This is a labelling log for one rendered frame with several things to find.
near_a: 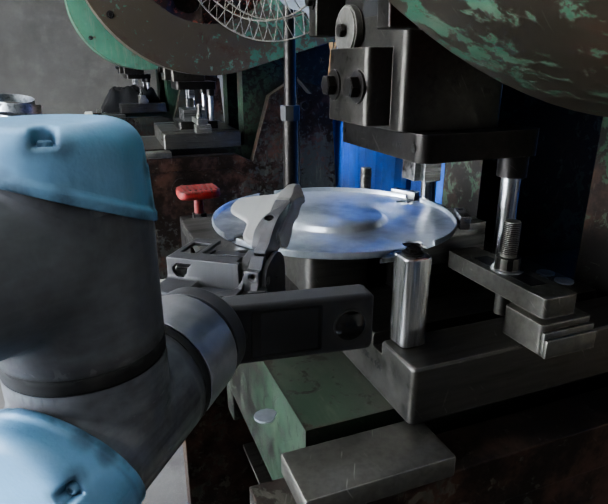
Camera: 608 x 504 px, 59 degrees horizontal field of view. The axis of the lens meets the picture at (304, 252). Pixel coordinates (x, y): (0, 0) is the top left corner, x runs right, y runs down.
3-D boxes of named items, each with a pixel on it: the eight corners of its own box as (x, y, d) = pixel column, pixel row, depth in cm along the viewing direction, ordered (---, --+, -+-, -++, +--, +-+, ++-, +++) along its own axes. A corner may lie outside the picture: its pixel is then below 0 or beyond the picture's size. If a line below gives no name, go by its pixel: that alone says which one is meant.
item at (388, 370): (409, 427, 49) (413, 370, 47) (262, 265, 89) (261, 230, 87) (643, 364, 60) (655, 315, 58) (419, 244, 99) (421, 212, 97)
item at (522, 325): (544, 359, 49) (562, 252, 46) (436, 291, 64) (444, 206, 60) (593, 347, 51) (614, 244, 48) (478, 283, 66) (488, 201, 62)
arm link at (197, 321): (208, 327, 30) (216, 447, 33) (240, 295, 34) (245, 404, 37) (94, 311, 32) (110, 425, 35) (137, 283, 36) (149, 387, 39)
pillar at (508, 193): (499, 260, 65) (514, 143, 60) (487, 255, 67) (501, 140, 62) (514, 258, 66) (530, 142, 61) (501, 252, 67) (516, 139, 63)
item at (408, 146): (418, 188, 56) (422, 135, 55) (338, 158, 74) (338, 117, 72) (538, 177, 62) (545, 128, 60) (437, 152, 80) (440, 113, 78)
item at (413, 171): (418, 183, 65) (420, 152, 64) (397, 175, 70) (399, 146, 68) (440, 181, 66) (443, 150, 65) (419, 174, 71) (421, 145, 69)
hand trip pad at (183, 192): (183, 236, 90) (179, 192, 88) (177, 227, 95) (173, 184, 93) (224, 232, 93) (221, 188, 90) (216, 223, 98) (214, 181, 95)
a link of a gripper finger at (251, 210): (244, 160, 51) (211, 232, 46) (304, 163, 50) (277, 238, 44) (252, 184, 53) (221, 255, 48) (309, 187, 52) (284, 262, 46)
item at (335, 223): (507, 225, 63) (508, 218, 63) (315, 284, 46) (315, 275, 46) (342, 184, 85) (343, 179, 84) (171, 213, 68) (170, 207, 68)
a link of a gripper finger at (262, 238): (271, 187, 46) (239, 267, 41) (288, 188, 46) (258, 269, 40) (281, 224, 50) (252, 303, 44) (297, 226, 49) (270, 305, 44)
